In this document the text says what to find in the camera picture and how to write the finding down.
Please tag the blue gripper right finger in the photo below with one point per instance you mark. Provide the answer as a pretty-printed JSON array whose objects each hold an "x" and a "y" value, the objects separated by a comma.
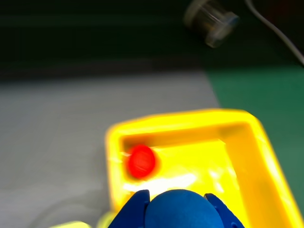
[{"x": 225, "y": 213}]

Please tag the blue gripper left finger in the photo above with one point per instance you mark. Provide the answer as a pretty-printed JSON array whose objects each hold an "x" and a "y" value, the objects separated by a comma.
[{"x": 133, "y": 211}]

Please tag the blue foam ball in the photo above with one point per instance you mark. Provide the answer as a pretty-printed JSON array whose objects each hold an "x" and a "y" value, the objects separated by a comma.
[{"x": 183, "y": 211}]

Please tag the red foam ball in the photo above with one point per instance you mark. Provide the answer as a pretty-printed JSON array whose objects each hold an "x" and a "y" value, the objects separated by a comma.
[{"x": 141, "y": 161}]

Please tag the yellow plastic bin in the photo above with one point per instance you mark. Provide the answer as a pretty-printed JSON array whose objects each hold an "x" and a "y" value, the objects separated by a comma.
[{"x": 237, "y": 166}]

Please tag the grey mat with lettering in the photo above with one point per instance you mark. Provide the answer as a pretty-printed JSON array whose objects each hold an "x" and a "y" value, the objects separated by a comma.
[{"x": 59, "y": 142}]

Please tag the green table mat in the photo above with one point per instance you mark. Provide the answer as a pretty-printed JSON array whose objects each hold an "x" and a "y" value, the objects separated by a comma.
[{"x": 266, "y": 99}]

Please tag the clear tape roll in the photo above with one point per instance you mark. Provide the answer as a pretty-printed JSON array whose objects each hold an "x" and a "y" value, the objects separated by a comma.
[{"x": 211, "y": 19}]

